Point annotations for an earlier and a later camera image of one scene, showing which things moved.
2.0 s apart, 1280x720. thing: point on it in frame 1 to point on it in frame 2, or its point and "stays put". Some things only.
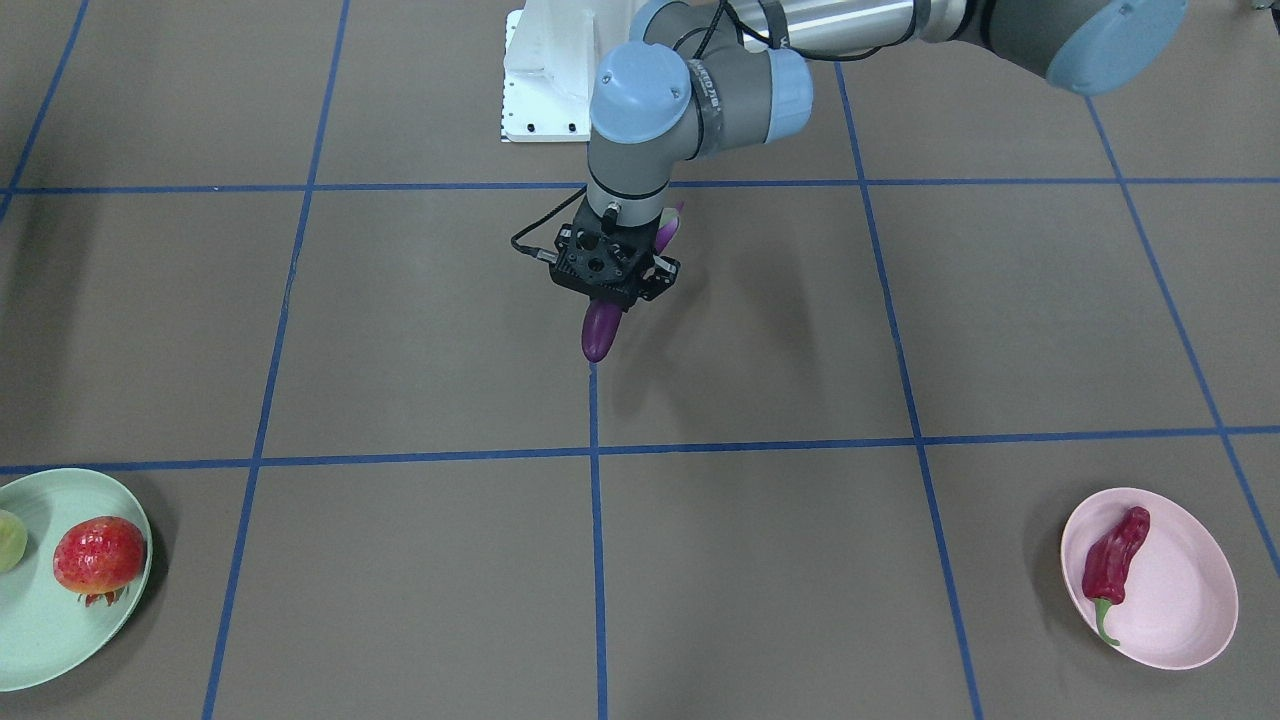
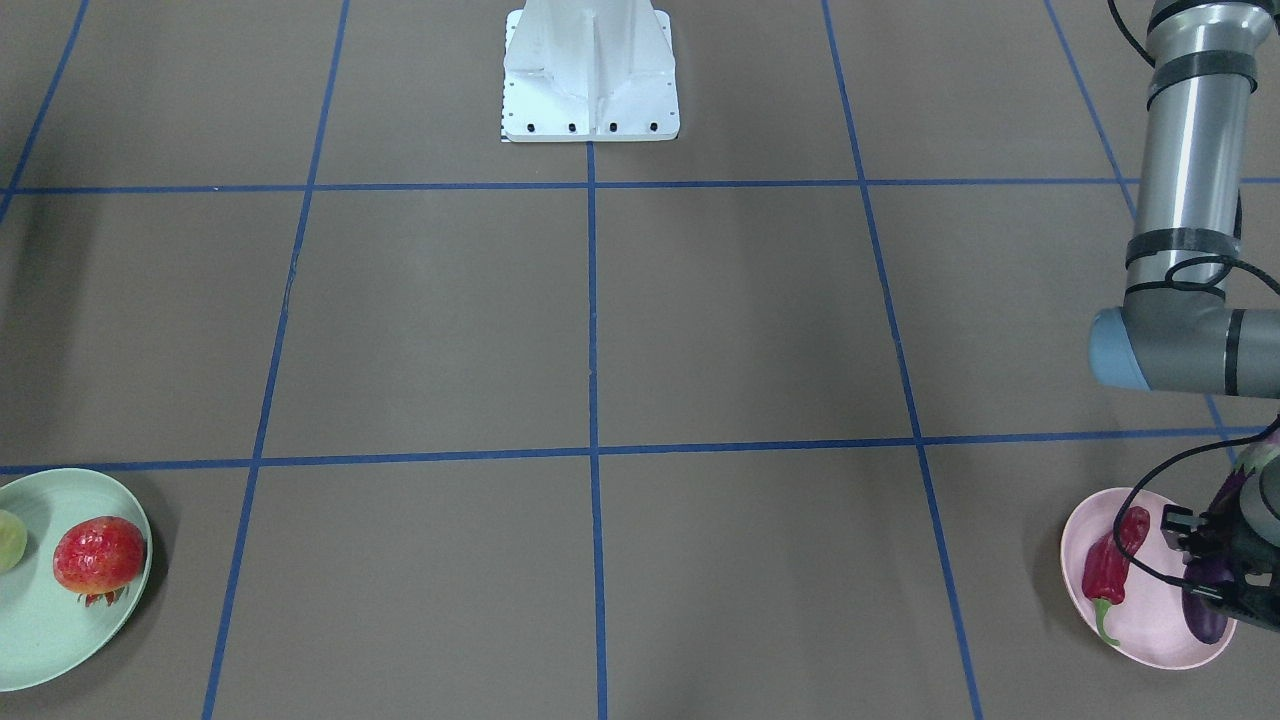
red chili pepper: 1109,560 stays put
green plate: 45,630 stays put
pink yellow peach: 13,541 stays put
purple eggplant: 601,317 to 1207,616
